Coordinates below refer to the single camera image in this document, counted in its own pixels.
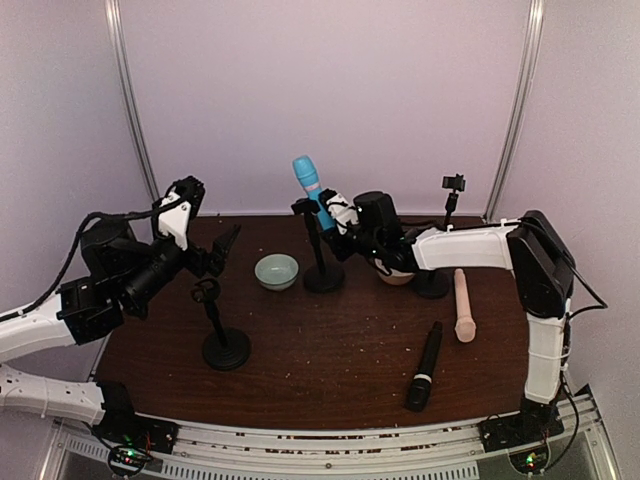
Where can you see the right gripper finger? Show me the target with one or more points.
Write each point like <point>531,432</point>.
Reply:
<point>333,199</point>
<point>335,243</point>

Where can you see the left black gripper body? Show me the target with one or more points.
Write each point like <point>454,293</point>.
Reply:
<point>201,258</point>

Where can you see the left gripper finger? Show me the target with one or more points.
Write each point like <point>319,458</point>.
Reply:
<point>191,190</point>
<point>222,245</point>

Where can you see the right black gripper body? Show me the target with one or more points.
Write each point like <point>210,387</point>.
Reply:
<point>355,242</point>

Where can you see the blue toy microphone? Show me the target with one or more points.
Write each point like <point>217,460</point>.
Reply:
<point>307,176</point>

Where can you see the tall black microphone stand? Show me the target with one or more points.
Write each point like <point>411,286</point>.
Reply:
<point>322,277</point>

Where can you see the short black microphone stand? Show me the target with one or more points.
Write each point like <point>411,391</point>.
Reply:
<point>226,348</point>

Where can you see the black handheld microphone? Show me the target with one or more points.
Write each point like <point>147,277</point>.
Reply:
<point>421,385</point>

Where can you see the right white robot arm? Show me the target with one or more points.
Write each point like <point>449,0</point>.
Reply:
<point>527,247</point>

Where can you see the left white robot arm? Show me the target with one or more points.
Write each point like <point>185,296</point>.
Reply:
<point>130,258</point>

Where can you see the thin black stand with clip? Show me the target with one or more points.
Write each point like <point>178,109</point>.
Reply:
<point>434,279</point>

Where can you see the white bowl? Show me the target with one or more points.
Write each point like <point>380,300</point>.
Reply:
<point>391,276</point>

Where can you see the light teal bowl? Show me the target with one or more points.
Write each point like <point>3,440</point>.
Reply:
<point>276,272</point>

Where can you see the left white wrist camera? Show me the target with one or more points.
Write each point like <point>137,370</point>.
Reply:
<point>173,224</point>

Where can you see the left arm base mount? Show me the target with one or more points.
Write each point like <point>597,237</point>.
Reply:
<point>131,439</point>

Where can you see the left aluminium frame post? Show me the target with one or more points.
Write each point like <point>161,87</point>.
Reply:
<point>118,42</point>

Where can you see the aluminium frame post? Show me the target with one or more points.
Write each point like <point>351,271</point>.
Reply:
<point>118,42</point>
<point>527,69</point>

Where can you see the front aluminium rail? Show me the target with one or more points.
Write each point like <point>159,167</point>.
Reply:
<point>452,450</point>

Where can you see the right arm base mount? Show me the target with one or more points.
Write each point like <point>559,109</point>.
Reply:
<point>525,435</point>

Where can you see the right aluminium frame post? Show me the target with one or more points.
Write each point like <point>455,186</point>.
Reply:
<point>527,69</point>

